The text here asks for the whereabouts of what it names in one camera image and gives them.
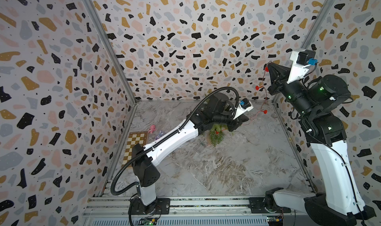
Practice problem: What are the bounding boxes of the small green christmas tree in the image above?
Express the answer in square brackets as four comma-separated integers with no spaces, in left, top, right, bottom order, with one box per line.
[207,124,229,147]

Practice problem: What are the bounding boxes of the red string lights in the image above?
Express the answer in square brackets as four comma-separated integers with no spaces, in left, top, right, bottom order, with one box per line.
[215,61,273,134]

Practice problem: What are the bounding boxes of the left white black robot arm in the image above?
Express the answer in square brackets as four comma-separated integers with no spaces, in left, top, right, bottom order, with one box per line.
[132,92,253,214]

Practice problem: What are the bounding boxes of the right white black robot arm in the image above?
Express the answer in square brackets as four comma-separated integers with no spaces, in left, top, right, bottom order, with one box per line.
[265,62,376,226]

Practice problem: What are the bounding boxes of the purple toy figure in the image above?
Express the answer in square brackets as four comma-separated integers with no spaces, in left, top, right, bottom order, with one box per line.
[156,131,165,140]

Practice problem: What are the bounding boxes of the pink toy figure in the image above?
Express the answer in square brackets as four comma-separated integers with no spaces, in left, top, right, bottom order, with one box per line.
[148,124,156,134]

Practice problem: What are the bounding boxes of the checkered chess board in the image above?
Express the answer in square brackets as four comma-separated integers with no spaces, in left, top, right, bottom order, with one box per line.
[121,131,149,167]

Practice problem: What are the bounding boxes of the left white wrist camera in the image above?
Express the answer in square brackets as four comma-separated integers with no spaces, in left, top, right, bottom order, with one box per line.
[233,98,254,120]

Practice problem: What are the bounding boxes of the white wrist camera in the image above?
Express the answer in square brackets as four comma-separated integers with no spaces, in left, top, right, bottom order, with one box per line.
[287,49,318,84]
[233,98,254,120]

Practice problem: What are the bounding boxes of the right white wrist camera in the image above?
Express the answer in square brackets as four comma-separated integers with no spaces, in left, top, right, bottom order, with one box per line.
[287,49,318,84]

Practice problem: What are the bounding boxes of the black corrugated cable conduit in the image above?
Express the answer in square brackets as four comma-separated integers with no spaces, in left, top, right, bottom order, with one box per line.
[110,86,241,196]

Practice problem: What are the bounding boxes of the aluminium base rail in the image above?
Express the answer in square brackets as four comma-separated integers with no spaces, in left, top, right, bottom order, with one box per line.
[83,196,315,226]

